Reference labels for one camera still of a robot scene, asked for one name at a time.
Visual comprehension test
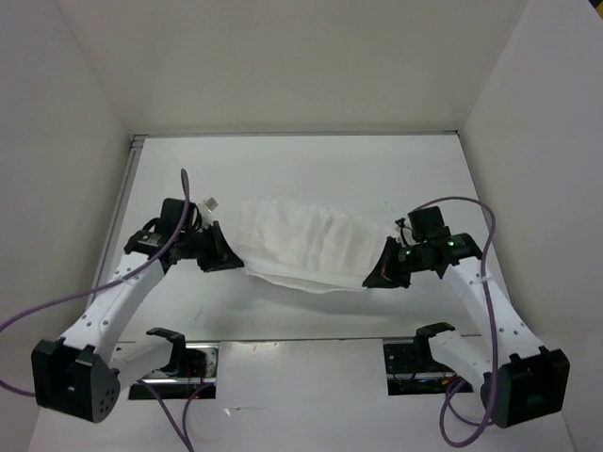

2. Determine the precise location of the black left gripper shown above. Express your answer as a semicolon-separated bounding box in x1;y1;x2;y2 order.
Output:
179;219;243;272

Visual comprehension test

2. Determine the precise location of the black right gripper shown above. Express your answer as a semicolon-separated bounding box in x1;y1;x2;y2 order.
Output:
363;235;432;288

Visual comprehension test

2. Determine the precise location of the white pleated skirt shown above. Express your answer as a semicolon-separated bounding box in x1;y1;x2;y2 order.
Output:
236;201;395;294

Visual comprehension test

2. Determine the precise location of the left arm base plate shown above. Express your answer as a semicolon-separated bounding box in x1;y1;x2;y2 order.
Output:
128;342;220;400

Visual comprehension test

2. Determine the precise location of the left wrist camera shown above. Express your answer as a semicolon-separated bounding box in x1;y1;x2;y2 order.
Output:
197;197;219;217

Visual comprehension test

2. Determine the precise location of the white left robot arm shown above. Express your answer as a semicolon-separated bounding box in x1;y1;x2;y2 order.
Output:
31;198;244;423

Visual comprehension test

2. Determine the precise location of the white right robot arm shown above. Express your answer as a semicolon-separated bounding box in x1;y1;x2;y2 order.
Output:
363;202;570;428

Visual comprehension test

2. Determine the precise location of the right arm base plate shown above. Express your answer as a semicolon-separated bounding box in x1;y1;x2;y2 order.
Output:
383;340;457;396

